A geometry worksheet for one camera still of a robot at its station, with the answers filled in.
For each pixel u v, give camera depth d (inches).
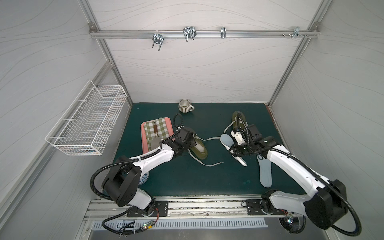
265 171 33.1
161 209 29.0
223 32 30.8
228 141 33.4
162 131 40.4
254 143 23.9
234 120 40.0
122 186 16.7
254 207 28.9
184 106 44.2
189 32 30.2
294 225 28.1
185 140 26.2
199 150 35.8
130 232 26.7
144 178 32.7
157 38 31.0
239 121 40.9
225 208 29.5
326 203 15.5
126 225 28.4
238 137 29.4
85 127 26.8
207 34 30.9
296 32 30.1
